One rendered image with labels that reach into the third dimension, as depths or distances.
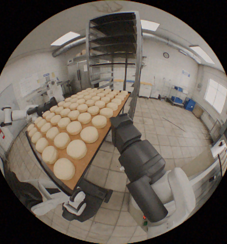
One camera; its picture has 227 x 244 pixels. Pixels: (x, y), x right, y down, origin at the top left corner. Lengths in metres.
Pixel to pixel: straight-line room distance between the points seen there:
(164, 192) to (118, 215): 1.14
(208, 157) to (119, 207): 1.18
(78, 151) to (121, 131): 0.11
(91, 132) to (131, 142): 0.11
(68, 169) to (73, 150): 0.05
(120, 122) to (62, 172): 0.17
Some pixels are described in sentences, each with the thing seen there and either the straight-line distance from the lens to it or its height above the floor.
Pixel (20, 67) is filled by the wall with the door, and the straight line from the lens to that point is 4.34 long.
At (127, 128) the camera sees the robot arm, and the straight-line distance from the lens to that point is 0.17.
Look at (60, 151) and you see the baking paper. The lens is 0.22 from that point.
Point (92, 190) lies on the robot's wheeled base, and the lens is 1.01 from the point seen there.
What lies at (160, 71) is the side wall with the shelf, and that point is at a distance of 4.19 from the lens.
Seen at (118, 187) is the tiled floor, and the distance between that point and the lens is 1.17.
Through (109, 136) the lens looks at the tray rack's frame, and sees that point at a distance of 1.28.
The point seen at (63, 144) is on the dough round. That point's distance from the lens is 0.21.
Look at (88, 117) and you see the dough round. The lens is 0.25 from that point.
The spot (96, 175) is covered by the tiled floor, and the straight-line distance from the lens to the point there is 1.20.
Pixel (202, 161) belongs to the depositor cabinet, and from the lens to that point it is 1.04.
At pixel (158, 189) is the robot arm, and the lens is 0.15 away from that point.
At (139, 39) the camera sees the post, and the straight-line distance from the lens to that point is 0.66.
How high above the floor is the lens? 1.16
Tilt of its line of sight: 41 degrees down
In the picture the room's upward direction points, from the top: straight up
